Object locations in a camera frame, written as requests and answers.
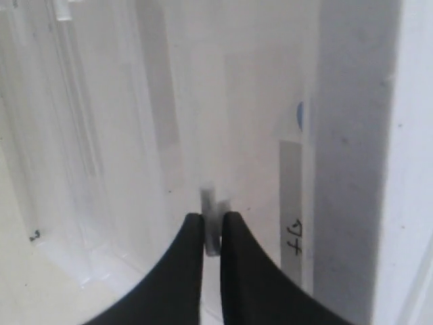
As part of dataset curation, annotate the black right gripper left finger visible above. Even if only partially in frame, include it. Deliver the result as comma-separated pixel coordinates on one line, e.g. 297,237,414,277
87,213,204,325

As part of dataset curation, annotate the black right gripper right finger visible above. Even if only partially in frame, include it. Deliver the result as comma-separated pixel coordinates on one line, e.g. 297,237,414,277
220,212,348,325

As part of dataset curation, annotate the clear plastic container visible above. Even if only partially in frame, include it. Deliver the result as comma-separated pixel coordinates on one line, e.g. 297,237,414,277
135,1,321,293

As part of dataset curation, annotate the white translucent drawer cabinet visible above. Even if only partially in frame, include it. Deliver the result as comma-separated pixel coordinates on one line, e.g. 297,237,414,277
1,1,432,324

